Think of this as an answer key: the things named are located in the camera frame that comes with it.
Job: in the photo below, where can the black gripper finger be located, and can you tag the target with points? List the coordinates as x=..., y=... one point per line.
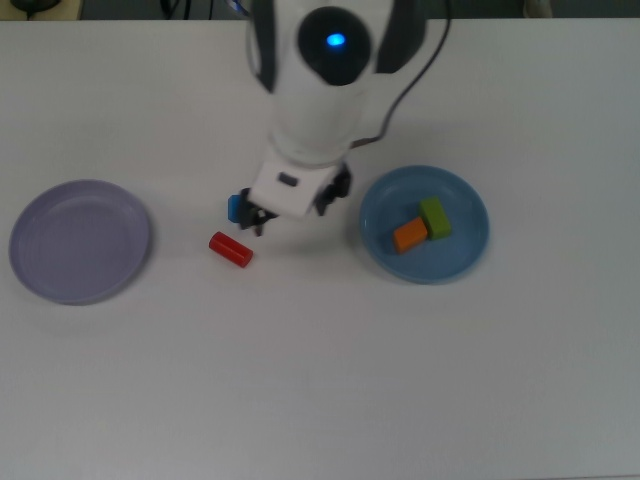
x=247, y=212
x=337, y=190

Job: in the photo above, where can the blue hexagonal block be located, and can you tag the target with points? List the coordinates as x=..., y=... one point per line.
x=234, y=210

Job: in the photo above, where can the red cylinder block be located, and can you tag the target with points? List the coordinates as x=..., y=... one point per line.
x=230, y=249

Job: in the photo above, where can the orange rectangular block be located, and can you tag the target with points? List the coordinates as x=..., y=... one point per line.
x=410, y=235

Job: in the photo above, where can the green rectangular block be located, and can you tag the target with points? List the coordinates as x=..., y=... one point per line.
x=435, y=217

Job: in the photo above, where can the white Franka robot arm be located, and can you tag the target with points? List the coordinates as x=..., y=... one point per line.
x=320, y=110

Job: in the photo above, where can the blue plate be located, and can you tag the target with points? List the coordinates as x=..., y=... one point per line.
x=450, y=260

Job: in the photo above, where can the purple plate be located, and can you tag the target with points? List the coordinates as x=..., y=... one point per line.
x=80, y=242

